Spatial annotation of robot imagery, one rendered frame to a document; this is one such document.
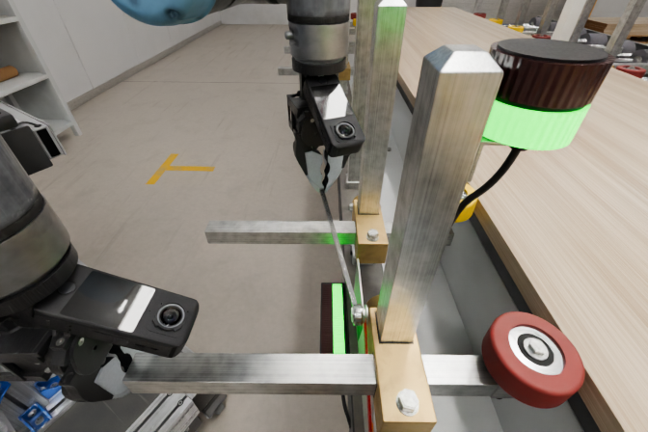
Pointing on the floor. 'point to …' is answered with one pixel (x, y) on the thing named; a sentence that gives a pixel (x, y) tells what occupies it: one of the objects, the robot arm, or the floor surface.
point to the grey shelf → (29, 71)
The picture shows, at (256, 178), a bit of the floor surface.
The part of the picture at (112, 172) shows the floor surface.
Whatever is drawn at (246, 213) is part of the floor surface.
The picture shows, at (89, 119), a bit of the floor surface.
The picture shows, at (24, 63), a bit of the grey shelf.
